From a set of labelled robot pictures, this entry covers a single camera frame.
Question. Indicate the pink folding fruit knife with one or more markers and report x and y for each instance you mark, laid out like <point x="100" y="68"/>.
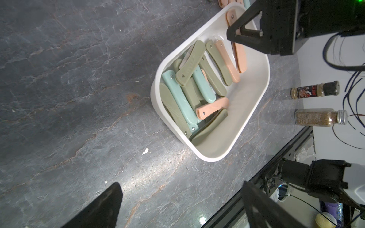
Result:
<point x="223" y="3"/>

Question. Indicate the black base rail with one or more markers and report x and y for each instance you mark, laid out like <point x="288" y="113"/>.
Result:
<point x="233" y="214"/>

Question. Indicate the glass spice jar silver cap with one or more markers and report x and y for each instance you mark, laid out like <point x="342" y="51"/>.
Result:
<point x="324" y="117"/>

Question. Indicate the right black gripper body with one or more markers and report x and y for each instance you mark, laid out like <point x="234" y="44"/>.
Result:
<point x="287" y="25"/>

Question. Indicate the olive knife in box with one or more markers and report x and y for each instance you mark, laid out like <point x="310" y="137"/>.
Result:
<point x="212" y="78"/>

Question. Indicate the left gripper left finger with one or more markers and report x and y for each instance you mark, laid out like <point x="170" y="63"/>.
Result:
<point x="100" y="213"/>

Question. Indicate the olive knife second row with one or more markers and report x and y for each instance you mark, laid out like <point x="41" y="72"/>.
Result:
<point x="218" y="59"/>

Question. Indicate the long teal knife in box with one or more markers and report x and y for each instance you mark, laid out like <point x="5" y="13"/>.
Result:
<point x="177" y="93"/>

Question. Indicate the teal folding knife middle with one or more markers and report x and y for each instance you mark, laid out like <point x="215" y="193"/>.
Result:
<point x="204" y="86"/>

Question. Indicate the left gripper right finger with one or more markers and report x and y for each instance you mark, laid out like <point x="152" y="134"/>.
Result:
<point x="263" y="212"/>

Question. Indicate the white plastic storage box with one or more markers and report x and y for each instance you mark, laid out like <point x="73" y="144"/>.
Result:
<point x="244" y="97"/>

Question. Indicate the olive folding knife top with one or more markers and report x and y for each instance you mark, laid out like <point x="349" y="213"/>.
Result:
<point x="190" y="62"/>

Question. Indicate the spice jar black cap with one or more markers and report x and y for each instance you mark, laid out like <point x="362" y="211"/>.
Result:
<point x="319" y="90"/>

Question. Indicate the pink knife second row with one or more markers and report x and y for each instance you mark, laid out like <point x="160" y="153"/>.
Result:
<point x="239" y="50"/>

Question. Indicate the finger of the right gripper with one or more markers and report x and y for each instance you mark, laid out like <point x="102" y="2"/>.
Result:
<point x="255" y="40"/>
<point x="250" y="13"/>

